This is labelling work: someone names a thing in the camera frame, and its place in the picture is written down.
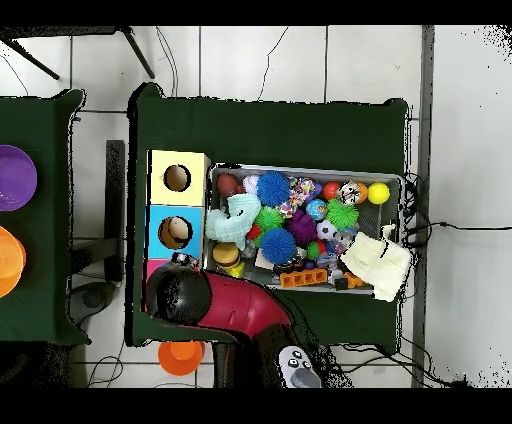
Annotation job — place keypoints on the toy hamburger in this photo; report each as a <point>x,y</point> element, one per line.
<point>226,254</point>

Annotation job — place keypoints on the purple spiky ball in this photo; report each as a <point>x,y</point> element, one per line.
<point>302,228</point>

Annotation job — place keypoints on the small toy soccer ball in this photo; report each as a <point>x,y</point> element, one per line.
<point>326,230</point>

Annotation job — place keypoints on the beige round toy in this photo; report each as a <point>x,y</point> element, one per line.
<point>176,230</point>

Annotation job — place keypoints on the plain green spiky ball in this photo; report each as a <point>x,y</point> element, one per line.
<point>342,214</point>

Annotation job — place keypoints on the plain blue spiky ball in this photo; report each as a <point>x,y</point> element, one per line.
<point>278,246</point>

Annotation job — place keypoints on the yellow smooth ball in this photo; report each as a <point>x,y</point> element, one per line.
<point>378,193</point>

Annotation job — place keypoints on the brown toy football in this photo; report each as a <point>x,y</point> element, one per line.
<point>227,184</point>

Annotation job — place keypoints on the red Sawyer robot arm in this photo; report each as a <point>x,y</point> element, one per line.
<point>240,304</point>

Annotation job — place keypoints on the orange red smooth ball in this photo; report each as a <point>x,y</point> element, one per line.
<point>331,190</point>

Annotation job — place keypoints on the orange plastic cup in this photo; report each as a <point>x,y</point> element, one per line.
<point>180,358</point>

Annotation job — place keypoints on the dark green side table cloth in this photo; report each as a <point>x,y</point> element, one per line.
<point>36,120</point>

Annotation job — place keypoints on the cream muslin cloth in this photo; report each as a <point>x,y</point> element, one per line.
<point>376,264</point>

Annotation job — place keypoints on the wooden box with three holes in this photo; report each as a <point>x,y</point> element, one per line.
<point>176,200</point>

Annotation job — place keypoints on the multicolour patterned cloth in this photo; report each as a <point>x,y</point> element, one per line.
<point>302,190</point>

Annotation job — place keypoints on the mint green muslin cloth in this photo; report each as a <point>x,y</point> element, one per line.
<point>236,224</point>

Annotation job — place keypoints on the grey stand base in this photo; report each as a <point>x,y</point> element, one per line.
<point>94,300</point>

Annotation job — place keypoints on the white toy baseball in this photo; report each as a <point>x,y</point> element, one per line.
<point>251,184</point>

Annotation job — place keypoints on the crushed silver drink can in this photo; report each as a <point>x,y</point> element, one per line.
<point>350,192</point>

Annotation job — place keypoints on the green spiky toy with eyes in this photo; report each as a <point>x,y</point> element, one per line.
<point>268,218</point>

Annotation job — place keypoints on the orange toy basketball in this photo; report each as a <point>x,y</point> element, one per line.
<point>363,192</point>

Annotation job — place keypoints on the blue globe ball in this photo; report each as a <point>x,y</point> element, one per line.
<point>316,209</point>

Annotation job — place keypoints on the black tripod stand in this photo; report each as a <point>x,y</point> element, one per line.
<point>136,52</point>

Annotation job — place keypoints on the yellow toy cheese wedge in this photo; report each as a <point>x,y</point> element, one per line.
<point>236,270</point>

